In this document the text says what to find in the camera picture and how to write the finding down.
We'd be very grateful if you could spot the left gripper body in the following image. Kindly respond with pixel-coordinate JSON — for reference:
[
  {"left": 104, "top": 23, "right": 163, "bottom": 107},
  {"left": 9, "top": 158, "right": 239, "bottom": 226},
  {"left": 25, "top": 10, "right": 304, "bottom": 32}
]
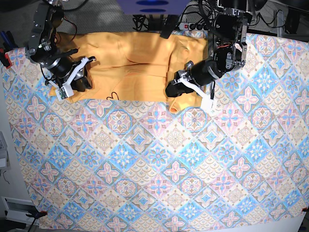
[{"left": 177, "top": 59, "right": 224, "bottom": 87}]

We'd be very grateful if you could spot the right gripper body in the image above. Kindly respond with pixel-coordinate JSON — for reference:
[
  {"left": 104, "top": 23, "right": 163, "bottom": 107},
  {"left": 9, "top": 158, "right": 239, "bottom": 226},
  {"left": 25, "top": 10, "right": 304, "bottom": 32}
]
[{"left": 47, "top": 57, "right": 81, "bottom": 84}]

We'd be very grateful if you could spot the yellow T-shirt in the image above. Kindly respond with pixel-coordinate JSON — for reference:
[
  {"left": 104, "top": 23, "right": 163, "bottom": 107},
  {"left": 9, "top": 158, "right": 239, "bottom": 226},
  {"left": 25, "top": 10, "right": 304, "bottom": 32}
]
[{"left": 60, "top": 32, "right": 208, "bottom": 113}]

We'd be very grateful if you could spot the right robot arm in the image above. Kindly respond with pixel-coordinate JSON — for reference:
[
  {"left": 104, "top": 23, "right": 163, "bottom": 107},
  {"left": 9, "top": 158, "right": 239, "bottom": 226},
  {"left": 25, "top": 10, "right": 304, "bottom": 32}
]
[{"left": 26, "top": 0, "right": 92, "bottom": 92}]

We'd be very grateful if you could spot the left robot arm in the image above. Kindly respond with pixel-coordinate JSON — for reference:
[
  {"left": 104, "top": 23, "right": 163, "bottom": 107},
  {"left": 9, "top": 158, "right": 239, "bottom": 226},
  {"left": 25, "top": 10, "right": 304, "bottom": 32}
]
[{"left": 165, "top": 0, "right": 252, "bottom": 99}]

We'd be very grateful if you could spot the white power strip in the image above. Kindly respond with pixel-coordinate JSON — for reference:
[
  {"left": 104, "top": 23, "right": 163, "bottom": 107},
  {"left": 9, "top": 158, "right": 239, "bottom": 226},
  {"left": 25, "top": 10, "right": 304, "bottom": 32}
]
[{"left": 178, "top": 22, "right": 209, "bottom": 31}]

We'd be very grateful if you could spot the red clamp left top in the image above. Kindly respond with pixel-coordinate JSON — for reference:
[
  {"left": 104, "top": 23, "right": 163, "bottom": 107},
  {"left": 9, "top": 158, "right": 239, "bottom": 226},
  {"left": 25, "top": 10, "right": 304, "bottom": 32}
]
[{"left": 0, "top": 48, "right": 12, "bottom": 69}]

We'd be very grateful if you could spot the patterned tile tablecloth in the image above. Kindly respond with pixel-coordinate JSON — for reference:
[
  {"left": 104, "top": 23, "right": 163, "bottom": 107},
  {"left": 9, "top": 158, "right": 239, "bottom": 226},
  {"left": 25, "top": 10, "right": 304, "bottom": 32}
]
[{"left": 0, "top": 34, "right": 309, "bottom": 232}]

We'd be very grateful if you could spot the white box left edge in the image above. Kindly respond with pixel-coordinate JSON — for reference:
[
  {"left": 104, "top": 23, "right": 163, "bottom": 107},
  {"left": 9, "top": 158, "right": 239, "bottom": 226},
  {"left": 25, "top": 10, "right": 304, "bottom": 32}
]
[{"left": 0, "top": 132, "right": 11, "bottom": 171}]

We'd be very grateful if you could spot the black orange clamp bottom left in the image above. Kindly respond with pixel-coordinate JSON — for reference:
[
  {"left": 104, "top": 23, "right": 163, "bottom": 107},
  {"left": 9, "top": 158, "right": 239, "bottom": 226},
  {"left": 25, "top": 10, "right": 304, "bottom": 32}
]
[{"left": 26, "top": 210, "right": 47, "bottom": 219}]

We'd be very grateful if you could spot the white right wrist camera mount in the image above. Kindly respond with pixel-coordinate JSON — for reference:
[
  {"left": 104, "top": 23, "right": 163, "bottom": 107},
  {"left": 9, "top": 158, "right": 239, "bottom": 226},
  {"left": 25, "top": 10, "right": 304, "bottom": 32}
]
[{"left": 55, "top": 60, "right": 87, "bottom": 101}]

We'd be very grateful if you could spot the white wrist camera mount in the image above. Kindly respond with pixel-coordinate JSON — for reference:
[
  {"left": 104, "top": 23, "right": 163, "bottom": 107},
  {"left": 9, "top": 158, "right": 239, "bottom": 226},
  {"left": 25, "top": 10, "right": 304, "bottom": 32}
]
[
  {"left": 55, "top": 60, "right": 87, "bottom": 101},
  {"left": 175, "top": 77, "right": 217, "bottom": 110}
]

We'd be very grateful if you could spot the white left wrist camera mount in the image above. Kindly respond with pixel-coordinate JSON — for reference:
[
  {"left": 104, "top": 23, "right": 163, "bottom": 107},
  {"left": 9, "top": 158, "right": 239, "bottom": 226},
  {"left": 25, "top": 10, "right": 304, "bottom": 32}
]
[{"left": 175, "top": 77, "right": 217, "bottom": 110}]

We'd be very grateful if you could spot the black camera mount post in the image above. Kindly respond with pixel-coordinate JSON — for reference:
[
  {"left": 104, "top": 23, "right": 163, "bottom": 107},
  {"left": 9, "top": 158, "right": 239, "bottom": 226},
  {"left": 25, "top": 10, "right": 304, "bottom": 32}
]
[{"left": 160, "top": 14, "right": 179, "bottom": 39}]

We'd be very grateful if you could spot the purple base plate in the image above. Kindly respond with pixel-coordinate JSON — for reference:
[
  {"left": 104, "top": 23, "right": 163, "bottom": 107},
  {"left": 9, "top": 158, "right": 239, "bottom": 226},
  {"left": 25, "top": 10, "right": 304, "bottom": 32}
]
[{"left": 117, "top": 0, "right": 189, "bottom": 15}]

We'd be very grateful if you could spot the white rail bottom left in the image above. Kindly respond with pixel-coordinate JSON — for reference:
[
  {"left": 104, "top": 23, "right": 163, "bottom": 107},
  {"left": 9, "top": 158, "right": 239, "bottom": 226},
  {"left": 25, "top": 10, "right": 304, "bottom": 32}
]
[{"left": 1, "top": 196, "right": 36, "bottom": 225}]

